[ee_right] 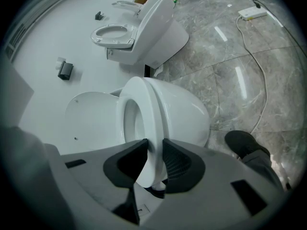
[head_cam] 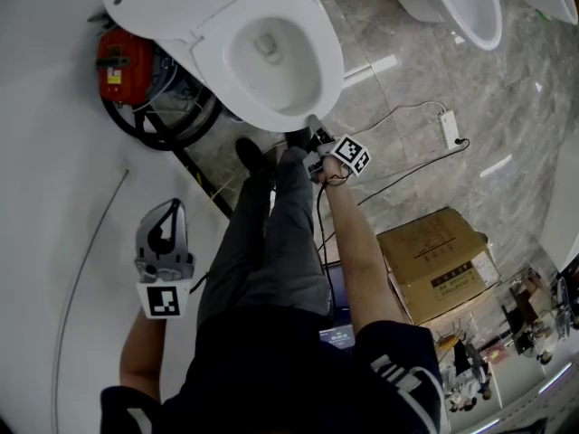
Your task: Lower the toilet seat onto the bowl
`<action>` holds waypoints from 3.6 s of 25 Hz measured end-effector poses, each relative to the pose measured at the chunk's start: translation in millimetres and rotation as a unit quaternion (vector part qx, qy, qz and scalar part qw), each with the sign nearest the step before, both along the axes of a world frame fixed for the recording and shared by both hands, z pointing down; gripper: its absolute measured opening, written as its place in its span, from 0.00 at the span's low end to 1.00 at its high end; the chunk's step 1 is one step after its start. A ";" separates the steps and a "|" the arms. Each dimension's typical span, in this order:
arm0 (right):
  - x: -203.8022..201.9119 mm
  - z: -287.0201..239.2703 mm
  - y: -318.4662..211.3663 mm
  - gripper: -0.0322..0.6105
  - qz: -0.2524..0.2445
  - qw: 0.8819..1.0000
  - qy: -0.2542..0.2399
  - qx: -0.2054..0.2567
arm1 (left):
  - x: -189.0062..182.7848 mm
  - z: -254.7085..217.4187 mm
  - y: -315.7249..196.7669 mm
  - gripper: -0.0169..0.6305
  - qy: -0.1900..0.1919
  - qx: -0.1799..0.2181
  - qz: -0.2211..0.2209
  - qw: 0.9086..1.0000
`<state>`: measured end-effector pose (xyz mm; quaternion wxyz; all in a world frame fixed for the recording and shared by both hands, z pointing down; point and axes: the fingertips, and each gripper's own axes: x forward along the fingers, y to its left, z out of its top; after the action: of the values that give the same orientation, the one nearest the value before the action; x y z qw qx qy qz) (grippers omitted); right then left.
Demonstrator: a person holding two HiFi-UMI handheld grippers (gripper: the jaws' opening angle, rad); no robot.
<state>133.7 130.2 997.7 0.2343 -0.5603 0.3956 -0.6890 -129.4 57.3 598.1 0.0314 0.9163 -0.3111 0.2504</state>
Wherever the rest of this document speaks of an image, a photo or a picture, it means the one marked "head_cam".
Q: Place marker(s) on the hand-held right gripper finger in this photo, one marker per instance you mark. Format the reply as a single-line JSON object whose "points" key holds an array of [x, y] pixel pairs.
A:
{"points": [[319, 129]]}

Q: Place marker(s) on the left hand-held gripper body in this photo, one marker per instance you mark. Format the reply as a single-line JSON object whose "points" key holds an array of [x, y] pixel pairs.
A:
{"points": [[163, 299]]}

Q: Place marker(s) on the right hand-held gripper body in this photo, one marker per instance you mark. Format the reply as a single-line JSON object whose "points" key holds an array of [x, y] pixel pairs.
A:
{"points": [[350, 154]]}

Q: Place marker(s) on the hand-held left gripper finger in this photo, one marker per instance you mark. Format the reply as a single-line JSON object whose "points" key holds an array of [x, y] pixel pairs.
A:
{"points": [[182, 233], [142, 242]]}

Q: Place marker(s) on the person's right forearm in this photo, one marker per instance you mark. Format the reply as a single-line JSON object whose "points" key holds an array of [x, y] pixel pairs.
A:
{"points": [[357, 251]]}

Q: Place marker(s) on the person's left forearm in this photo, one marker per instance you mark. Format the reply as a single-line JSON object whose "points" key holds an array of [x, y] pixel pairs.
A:
{"points": [[140, 360]]}

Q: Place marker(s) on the white round toilet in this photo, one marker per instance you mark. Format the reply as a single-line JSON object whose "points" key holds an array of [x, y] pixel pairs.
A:
{"points": [[271, 75]]}

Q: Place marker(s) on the white toilet lid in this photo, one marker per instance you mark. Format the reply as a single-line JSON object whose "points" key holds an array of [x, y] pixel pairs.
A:
{"points": [[181, 2]]}

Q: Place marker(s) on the white toilet with flush button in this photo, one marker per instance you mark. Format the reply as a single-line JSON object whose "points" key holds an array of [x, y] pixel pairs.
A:
{"points": [[479, 16]]}

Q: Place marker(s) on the person's right hand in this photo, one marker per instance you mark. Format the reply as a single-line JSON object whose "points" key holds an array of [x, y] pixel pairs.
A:
{"points": [[332, 170]]}

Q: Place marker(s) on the person's right black shoe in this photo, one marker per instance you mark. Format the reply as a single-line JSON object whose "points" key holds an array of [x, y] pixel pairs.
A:
{"points": [[297, 140]]}

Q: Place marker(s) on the person's black shoe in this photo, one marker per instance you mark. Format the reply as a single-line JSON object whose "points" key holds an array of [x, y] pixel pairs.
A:
{"points": [[251, 154], [297, 140]]}

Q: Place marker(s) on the person's left black shoe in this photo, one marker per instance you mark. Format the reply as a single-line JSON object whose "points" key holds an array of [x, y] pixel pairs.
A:
{"points": [[251, 154]]}

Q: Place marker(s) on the person's grey trousers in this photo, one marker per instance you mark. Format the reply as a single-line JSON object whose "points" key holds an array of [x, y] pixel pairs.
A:
{"points": [[271, 242]]}

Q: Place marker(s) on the person's dark blue shirt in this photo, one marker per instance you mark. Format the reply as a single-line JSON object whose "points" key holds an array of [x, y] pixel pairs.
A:
{"points": [[253, 378]]}

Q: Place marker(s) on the dark blue case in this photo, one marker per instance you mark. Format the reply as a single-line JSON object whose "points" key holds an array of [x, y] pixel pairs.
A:
{"points": [[338, 287]]}

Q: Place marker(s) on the cardboard box with white label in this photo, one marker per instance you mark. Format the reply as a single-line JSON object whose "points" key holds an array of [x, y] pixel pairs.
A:
{"points": [[434, 265]]}

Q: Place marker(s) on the red vacuum cleaner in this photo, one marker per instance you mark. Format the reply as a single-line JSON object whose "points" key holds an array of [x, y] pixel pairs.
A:
{"points": [[122, 66]]}

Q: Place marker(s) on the black screen device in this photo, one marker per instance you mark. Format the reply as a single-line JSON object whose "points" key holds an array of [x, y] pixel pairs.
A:
{"points": [[337, 338]]}

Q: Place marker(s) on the dark grey dustpan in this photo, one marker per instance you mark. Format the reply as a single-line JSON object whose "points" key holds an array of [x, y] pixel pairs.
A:
{"points": [[103, 20]]}

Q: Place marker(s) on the small green object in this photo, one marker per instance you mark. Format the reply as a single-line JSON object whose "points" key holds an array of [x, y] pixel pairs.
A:
{"points": [[543, 16]]}

